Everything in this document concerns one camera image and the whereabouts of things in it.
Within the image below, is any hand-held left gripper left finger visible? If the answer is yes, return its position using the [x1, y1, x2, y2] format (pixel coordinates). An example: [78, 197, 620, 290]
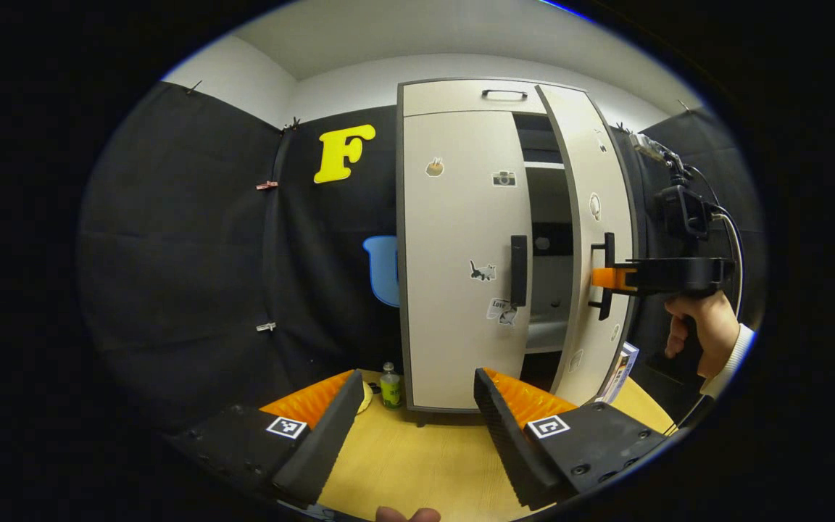
[167, 370, 365, 510]

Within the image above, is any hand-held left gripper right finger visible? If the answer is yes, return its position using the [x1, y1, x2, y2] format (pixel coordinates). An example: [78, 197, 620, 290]
[473, 367, 672, 512]

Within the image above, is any black door handle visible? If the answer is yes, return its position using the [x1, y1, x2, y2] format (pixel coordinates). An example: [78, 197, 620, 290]
[589, 232, 616, 321]
[510, 234, 528, 307]

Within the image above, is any black cat sticker cabinet door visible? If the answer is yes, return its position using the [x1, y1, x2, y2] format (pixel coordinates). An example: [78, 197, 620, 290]
[536, 83, 636, 407]

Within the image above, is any camera sticker shoe cabinet door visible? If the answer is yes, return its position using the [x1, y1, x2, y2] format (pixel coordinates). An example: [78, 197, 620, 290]
[402, 109, 534, 413]

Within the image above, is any beige double-door shoe cabinet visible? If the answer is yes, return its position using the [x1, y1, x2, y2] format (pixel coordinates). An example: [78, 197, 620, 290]
[396, 76, 639, 415]

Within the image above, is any green label bottle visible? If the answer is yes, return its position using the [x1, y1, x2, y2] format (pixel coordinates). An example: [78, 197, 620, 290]
[380, 362, 402, 409]

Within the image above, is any white printed box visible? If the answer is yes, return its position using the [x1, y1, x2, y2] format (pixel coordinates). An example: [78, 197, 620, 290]
[599, 342, 640, 405]

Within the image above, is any black backdrop cloth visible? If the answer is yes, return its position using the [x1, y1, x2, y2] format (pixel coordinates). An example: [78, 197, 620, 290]
[78, 81, 765, 436]

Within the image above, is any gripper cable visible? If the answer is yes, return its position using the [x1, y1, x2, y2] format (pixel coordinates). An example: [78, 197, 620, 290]
[704, 203, 746, 320]

